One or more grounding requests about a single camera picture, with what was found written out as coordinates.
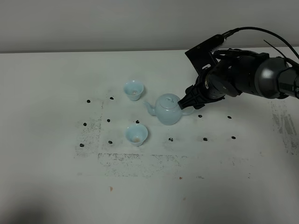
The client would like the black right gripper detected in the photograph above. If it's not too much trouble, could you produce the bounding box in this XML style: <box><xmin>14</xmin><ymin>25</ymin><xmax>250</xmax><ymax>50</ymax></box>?
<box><xmin>178</xmin><ymin>34</ymin><xmax>257</xmax><ymax>110</ymax></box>

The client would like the light blue porcelain teapot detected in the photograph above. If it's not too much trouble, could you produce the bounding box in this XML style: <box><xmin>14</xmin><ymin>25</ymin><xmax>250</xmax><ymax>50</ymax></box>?
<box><xmin>143</xmin><ymin>93</ymin><xmax>195</xmax><ymax>126</ymax></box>

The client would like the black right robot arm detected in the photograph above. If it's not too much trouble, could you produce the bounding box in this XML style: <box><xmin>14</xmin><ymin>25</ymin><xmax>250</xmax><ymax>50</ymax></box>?
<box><xmin>178</xmin><ymin>35</ymin><xmax>299</xmax><ymax>109</ymax></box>

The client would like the far light blue teacup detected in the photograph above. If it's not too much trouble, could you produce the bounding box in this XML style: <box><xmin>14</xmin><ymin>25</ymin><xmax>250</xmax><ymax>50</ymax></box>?
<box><xmin>123</xmin><ymin>80</ymin><xmax>144</xmax><ymax>101</ymax></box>

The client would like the light blue teacup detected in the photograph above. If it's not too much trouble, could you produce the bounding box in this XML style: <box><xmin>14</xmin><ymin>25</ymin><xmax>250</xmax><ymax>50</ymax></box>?
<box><xmin>123</xmin><ymin>80</ymin><xmax>144</xmax><ymax>101</ymax></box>
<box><xmin>125</xmin><ymin>124</ymin><xmax>149</xmax><ymax>147</ymax></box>

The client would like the near light blue teacup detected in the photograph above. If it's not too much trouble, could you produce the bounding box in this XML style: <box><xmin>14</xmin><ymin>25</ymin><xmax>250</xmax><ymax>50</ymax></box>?
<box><xmin>125</xmin><ymin>124</ymin><xmax>149</xmax><ymax>147</ymax></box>

